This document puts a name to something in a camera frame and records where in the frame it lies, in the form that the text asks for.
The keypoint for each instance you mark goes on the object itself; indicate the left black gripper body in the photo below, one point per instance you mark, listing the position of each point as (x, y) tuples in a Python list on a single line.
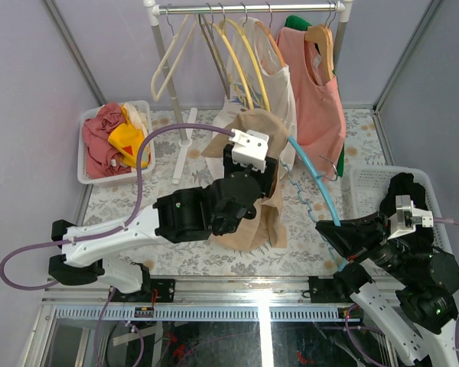
[(265, 174)]

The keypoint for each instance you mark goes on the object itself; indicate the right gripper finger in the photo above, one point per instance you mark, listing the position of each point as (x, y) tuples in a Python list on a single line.
[(356, 243), (374, 224)]

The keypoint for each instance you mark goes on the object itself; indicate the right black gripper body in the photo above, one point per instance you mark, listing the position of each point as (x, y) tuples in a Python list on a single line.
[(389, 254)]

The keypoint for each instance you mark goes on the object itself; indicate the blue hanger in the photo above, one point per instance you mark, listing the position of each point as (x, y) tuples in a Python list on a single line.
[(317, 179)]

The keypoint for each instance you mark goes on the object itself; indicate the beige t shirt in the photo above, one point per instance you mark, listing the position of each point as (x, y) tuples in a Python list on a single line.
[(267, 225)]

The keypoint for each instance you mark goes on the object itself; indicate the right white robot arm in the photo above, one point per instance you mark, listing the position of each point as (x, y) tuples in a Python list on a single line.
[(427, 330)]

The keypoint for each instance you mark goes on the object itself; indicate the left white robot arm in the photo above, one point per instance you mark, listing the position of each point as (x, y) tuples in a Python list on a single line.
[(89, 253)]

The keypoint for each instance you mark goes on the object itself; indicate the white printed t shirt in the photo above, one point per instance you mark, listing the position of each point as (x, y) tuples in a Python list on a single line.
[(277, 83)]

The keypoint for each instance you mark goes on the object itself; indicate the orange hanger under white shirt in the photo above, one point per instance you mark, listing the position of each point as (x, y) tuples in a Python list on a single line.
[(267, 31)]

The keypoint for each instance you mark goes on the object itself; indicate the yellow hanger left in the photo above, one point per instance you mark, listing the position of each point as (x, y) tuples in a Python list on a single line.
[(240, 87)]

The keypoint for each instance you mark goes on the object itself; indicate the yellow hanger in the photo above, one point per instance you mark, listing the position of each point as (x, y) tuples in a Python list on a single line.
[(241, 35), (240, 87)]

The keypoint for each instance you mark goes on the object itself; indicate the wooden hanger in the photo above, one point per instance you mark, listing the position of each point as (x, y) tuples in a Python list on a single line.
[(321, 39)]

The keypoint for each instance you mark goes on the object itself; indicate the grey hanger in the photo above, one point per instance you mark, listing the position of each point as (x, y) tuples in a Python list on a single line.
[(207, 33)]

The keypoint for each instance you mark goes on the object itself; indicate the yellow hanger right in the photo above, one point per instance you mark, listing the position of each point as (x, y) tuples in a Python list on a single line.
[(241, 35)]

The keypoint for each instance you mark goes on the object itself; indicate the right white basket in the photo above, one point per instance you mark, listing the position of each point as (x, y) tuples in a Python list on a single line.
[(369, 185)]

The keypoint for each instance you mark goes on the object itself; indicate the white basket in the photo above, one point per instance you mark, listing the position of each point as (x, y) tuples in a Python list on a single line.
[(369, 185), (85, 178)]

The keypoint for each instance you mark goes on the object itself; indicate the black garment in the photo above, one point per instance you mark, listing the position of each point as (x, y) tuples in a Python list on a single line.
[(403, 184)]

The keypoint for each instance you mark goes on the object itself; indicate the pink tank top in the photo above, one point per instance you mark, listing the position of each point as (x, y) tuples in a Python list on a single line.
[(317, 103)]

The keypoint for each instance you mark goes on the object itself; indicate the cream garment in basket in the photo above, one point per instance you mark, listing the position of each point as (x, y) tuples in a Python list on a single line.
[(137, 119)]

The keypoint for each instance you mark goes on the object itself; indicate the yellow garment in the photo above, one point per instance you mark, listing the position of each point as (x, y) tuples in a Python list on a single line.
[(127, 140)]

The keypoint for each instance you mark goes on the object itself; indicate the dusty pink garment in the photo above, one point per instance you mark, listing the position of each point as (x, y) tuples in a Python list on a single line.
[(102, 158)]

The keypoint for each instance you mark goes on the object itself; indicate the left white basket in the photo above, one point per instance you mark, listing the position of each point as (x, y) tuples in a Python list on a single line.
[(85, 178)]

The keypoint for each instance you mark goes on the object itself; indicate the white clothes rack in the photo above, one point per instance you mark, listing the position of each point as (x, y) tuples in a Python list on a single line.
[(155, 11)]

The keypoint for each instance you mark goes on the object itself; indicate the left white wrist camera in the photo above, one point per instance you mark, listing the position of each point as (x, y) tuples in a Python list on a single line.
[(250, 148)]

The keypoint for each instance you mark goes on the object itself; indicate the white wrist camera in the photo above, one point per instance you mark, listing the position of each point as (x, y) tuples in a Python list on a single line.
[(407, 217), (250, 148)]

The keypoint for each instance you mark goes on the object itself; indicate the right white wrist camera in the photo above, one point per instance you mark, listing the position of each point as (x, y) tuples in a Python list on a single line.
[(407, 217)]

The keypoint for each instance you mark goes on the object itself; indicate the metal rail base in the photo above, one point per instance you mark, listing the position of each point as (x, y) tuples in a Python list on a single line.
[(208, 298)]

